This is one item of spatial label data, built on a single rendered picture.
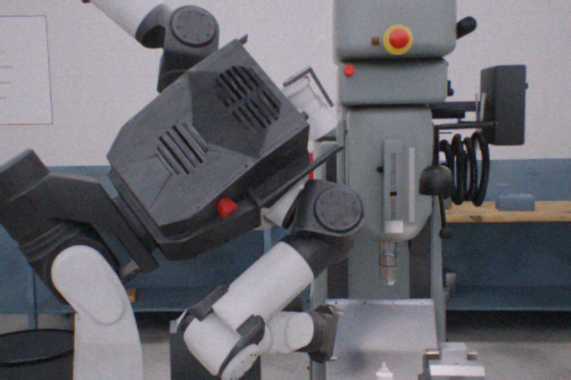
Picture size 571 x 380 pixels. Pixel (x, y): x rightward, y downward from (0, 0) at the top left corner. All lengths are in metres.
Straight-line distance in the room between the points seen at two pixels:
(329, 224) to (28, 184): 0.49
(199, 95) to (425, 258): 1.18
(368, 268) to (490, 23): 4.14
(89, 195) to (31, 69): 5.19
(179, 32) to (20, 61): 5.12
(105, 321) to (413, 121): 0.84
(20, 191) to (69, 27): 5.12
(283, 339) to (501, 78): 0.98
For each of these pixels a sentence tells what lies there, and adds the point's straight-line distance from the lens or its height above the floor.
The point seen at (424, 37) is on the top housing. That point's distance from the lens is 1.64.
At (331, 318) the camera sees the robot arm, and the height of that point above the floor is 1.17.
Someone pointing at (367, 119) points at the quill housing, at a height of 1.60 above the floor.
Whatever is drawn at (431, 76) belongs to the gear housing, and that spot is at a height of 1.69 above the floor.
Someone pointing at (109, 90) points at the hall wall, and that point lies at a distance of 6.28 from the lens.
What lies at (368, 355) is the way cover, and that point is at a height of 0.92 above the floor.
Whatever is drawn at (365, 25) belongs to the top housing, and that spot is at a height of 1.79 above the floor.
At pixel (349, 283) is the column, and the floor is 1.11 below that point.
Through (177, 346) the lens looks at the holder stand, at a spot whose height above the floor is 1.06.
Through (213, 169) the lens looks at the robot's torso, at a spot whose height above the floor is 1.53.
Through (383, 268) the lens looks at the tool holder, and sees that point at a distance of 1.87.
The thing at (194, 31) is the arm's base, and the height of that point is 1.76.
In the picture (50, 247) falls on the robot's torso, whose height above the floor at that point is 1.40.
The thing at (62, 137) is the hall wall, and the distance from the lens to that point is 6.40.
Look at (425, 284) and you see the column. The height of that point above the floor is 1.11.
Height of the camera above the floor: 1.62
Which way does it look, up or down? 6 degrees down
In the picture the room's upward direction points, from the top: 1 degrees counter-clockwise
